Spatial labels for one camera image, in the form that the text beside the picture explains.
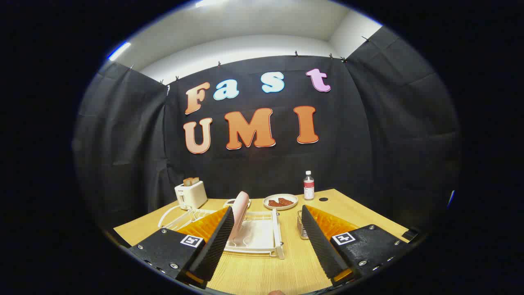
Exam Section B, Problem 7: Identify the clear bottle red label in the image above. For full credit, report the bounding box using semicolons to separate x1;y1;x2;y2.
303;171;315;201

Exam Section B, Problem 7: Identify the white plate with meat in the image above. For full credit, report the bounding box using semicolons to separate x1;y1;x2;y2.
263;194;299;211

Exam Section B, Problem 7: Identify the white toaster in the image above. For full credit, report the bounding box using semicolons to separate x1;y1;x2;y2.
174;180;208;211

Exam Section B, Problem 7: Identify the pink plate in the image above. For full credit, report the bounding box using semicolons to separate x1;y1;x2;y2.
228;191;250;240

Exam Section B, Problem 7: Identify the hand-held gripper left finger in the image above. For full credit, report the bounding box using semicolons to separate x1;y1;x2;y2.
129;206;235;289

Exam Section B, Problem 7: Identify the white wire dish rack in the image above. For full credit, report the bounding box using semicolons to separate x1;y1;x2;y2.
158;205;285;260

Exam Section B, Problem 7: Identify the metal wire basket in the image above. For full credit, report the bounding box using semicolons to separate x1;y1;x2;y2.
297;210;310;240

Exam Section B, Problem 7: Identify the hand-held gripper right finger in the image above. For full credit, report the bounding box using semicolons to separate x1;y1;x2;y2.
301;204;410;287

